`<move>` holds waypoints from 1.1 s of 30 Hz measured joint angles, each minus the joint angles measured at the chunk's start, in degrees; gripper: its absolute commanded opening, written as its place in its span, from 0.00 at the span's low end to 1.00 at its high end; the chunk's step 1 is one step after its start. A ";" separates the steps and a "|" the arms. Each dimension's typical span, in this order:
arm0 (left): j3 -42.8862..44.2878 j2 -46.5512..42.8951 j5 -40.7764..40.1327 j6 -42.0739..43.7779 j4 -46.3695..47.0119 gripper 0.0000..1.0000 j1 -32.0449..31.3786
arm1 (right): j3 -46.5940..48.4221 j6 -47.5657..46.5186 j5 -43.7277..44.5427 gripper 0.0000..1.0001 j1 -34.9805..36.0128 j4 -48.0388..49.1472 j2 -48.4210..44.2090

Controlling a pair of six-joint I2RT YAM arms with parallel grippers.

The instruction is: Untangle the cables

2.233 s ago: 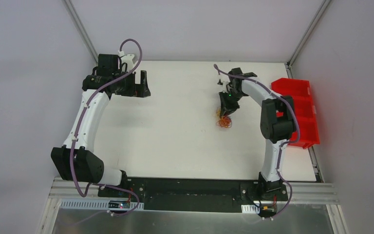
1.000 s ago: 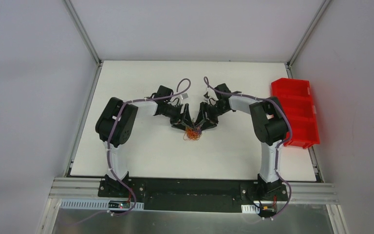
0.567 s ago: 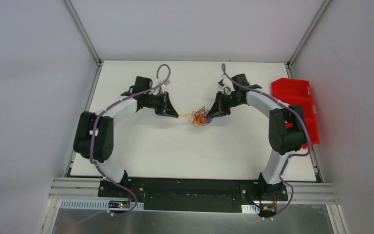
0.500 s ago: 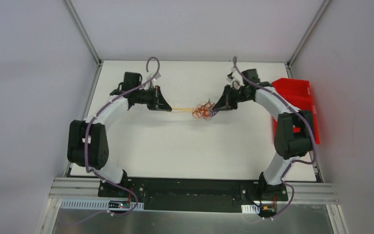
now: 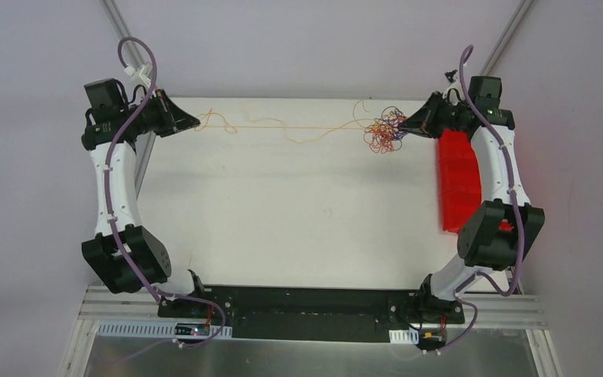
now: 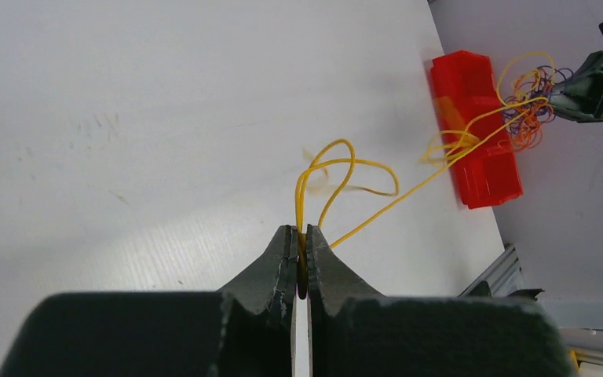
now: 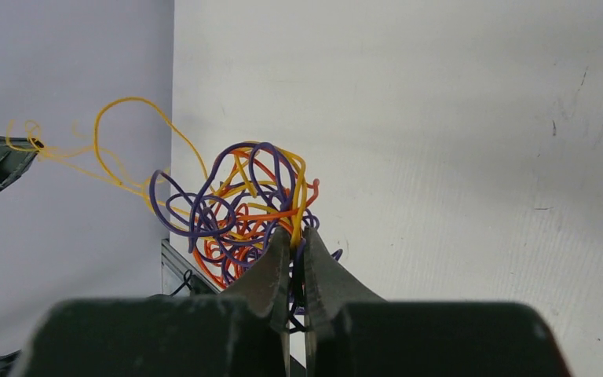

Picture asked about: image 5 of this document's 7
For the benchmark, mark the left controller board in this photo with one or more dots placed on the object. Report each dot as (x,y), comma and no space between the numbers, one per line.
(192,330)

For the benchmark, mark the controller board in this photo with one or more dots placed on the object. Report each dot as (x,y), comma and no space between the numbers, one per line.
(429,341)
(192,330)

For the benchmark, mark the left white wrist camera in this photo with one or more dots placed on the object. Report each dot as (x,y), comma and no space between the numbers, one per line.
(141,75)

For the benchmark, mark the right controller board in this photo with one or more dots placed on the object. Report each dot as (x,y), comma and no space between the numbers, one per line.
(429,341)

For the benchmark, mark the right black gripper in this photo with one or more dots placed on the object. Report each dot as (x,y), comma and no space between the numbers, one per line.
(434,117)

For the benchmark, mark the red plastic bin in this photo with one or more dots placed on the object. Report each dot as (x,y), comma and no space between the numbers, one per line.
(459,182)

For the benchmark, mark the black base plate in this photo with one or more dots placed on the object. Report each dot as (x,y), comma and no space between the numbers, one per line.
(313,314)

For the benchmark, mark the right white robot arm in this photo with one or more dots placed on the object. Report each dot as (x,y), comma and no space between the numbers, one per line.
(497,237)

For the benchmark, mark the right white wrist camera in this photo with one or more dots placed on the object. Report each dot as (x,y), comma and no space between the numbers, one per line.
(454,88)

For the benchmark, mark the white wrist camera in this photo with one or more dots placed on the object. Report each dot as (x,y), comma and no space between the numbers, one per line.
(141,75)
(454,88)

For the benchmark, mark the aluminium frame rail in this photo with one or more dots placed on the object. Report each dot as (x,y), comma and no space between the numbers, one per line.
(494,311)

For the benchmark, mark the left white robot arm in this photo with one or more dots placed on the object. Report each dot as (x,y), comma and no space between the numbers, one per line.
(122,252)

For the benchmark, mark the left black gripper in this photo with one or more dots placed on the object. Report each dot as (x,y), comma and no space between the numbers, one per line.
(166,115)

